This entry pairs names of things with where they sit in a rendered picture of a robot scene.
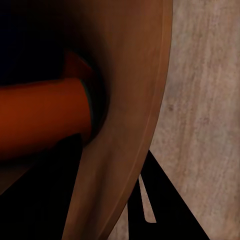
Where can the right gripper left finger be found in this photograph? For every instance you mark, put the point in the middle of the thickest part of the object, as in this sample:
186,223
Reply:
36,206

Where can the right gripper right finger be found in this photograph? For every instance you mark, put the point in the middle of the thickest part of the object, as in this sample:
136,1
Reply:
174,220

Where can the trash can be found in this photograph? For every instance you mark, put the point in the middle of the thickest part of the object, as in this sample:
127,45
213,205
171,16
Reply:
129,43

